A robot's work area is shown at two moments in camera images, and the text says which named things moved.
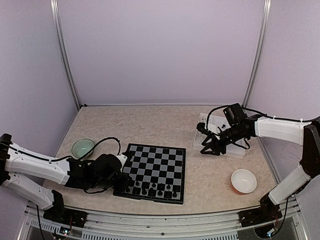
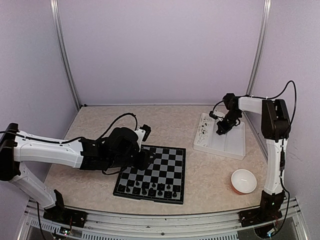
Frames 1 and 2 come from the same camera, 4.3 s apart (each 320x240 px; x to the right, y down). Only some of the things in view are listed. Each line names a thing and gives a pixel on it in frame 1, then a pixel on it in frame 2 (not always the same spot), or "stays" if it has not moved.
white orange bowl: x=243 y=181 stays
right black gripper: x=216 y=145 → x=225 y=128
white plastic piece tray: x=215 y=125 stays
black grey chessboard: x=157 y=173 stays
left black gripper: x=121 y=186 → x=144 y=163
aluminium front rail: x=287 y=225 stays
